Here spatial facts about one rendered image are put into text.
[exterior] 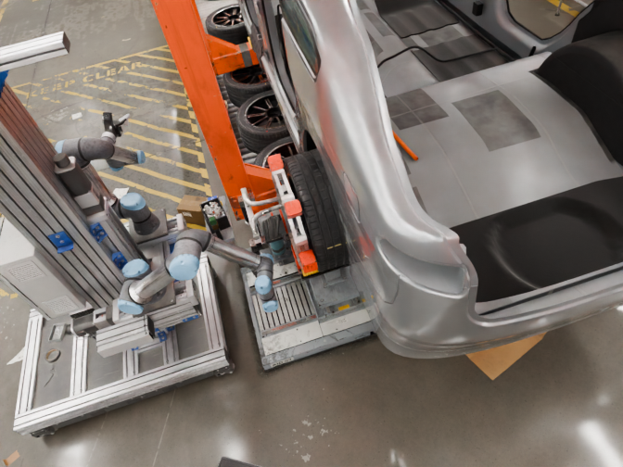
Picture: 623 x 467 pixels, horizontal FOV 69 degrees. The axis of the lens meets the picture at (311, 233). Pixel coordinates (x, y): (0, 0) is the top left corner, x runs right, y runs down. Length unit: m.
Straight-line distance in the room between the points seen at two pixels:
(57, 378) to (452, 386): 2.39
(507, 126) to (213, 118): 1.59
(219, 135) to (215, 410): 1.63
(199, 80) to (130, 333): 1.32
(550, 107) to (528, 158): 0.39
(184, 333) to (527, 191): 2.17
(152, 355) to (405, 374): 1.56
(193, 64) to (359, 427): 2.12
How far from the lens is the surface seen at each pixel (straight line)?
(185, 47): 2.35
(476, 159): 2.56
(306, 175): 2.25
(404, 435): 2.78
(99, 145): 2.47
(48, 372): 3.37
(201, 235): 2.03
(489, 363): 2.98
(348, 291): 2.92
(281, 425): 2.85
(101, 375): 3.15
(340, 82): 1.76
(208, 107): 2.50
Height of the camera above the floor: 2.68
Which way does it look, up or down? 49 degrees down
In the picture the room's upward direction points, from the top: 12 degrees counter-clockwise
